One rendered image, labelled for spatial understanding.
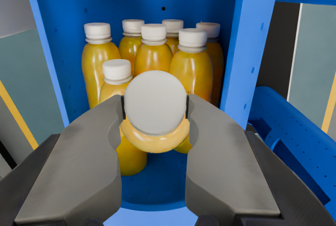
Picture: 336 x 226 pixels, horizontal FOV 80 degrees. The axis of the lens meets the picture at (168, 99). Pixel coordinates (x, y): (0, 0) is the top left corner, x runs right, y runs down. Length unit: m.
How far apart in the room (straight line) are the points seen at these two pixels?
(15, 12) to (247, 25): 0.42
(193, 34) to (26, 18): 0.36
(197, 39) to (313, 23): 1.49
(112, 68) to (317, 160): 0.89
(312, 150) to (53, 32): 0.99
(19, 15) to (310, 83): 1.81
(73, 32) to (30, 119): 1.61
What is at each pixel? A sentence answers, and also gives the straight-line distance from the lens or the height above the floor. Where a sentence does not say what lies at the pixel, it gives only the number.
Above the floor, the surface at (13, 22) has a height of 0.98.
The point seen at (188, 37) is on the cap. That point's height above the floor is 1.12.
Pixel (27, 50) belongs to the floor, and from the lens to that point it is 1.68.
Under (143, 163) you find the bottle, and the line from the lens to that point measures 0.37.
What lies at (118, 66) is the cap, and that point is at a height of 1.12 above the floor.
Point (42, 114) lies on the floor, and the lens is 1.86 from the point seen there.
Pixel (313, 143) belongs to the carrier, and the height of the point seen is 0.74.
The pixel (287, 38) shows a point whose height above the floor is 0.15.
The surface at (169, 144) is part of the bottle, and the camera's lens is 0.16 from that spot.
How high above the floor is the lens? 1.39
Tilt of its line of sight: 62 degrees down
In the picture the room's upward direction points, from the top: 175 degrees clockwise
